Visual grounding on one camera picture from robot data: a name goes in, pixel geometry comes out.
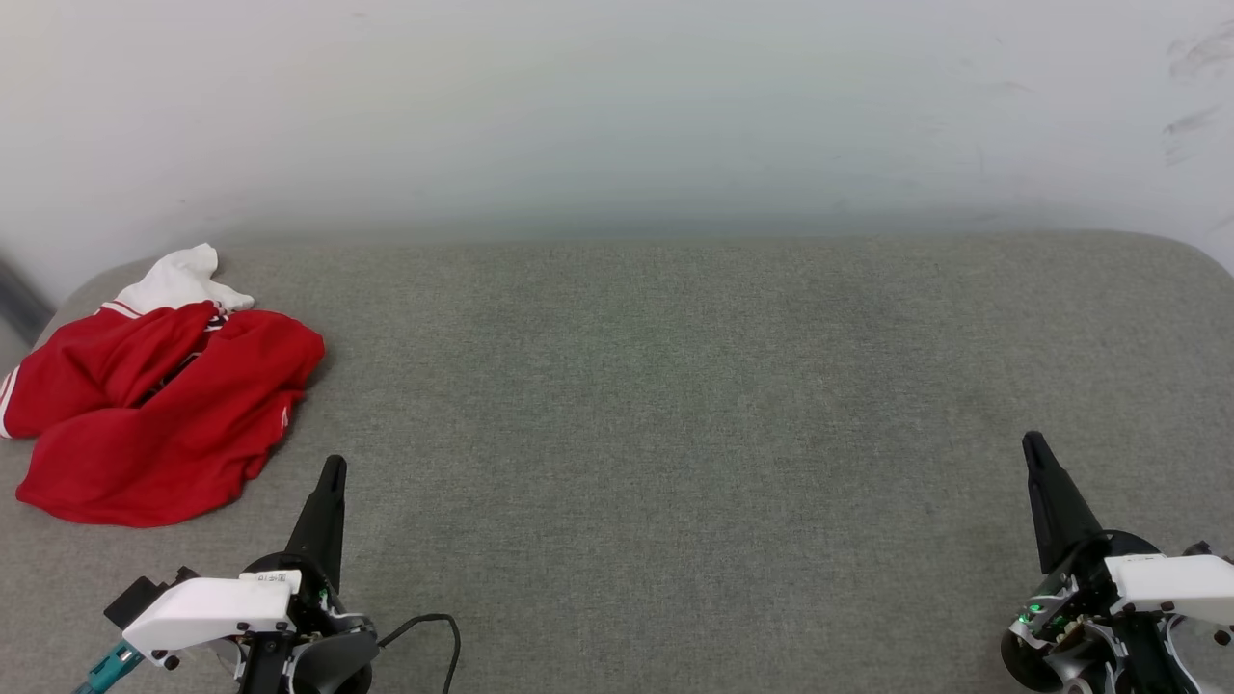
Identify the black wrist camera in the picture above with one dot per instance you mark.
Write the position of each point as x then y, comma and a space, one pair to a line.
145, 596
1205, 550

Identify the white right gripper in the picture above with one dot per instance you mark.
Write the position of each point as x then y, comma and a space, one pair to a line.
1166, 586

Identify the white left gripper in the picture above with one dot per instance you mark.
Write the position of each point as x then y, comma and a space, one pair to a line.
207, 609

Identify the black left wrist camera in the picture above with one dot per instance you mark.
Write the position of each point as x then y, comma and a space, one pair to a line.
145, 596

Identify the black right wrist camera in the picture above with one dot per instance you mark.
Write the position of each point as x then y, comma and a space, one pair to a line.
1205, 550

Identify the red white sports shirt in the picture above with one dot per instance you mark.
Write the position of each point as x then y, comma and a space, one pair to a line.
145, 434

